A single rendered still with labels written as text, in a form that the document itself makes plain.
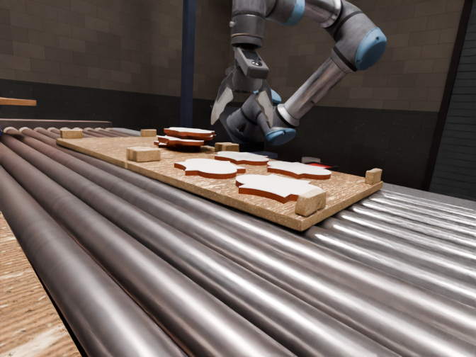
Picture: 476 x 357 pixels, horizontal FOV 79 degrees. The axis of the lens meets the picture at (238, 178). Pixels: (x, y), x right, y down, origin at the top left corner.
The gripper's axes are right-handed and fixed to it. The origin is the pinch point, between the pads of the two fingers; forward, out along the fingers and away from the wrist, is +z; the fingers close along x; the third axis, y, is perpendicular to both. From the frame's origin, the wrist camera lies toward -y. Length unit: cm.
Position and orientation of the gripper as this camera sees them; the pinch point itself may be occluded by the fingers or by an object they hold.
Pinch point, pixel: (243, 127)
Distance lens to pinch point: 70.9
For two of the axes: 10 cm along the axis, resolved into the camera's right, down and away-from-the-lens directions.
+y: -2.8, -2.4, 9.3
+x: -9.6, 0.0, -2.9
